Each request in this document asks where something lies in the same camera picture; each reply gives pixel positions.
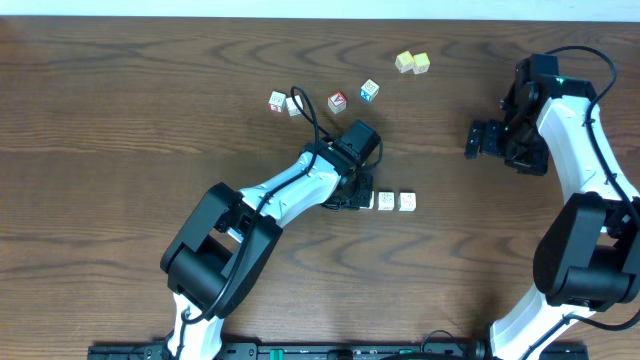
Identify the pale yellow block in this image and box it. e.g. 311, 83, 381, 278
395, 51, 414, 73

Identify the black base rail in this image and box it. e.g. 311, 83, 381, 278
87, 341, 590, 360

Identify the red letter A block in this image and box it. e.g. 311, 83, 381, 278
328, 91, 347, 114

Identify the blue and white block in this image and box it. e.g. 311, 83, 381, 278
360, 79, 380, 102

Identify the bright yellow block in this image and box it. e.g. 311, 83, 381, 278
412, 52, 431, 74

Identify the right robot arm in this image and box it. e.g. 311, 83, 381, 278
464, 51, 639, 359

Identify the plain white block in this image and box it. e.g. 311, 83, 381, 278
286, 95, 304, 117

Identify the block with red emblem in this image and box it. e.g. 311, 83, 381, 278
367, 190, 375, 209

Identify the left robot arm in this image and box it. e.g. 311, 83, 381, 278
160, 120, 383, 359

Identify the white block red side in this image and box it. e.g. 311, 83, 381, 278
268, 91, 287, 113

